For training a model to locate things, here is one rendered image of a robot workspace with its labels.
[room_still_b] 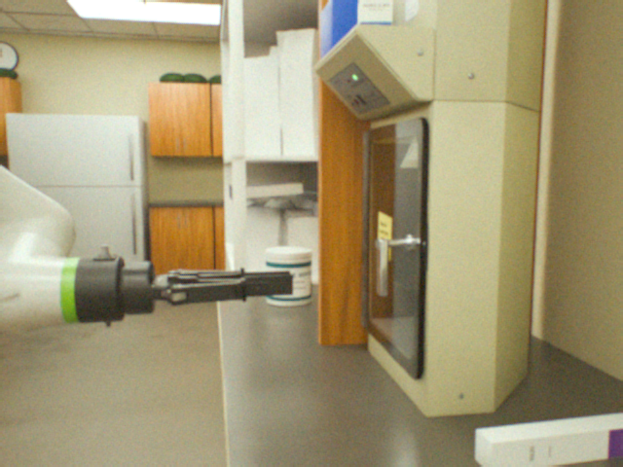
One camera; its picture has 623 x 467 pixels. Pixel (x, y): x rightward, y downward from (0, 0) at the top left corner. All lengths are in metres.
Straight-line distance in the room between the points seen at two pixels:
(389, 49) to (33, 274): 0.57
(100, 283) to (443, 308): 0.49
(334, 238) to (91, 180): 4.71
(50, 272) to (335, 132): 0.62
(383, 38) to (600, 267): 0.66
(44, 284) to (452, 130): 0.60
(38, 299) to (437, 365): 0.57
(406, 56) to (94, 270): 0.52
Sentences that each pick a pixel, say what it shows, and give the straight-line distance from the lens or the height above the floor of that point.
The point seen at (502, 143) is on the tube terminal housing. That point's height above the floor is 1.35.
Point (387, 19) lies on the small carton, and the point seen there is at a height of 1.54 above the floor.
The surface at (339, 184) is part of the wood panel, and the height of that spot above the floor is 1.28.
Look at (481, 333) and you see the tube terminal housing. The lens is 0.91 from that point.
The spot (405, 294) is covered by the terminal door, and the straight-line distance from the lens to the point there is 0.92.
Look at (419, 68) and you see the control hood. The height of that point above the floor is 1.45.
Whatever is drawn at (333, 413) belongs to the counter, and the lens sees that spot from 0.92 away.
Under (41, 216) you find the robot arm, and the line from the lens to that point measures 0.93.
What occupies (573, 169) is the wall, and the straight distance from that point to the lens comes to 1.31.
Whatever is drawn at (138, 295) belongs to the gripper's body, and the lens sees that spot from 0.81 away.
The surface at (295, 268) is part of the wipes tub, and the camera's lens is 1.53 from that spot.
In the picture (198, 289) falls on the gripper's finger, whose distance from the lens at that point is 0.79.
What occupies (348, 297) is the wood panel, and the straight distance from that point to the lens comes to 1.21.
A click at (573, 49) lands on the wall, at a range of 1.35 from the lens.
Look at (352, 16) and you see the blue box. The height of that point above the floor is 1.57.
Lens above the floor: 1.32
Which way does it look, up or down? 7 degrees down
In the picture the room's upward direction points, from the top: straight up
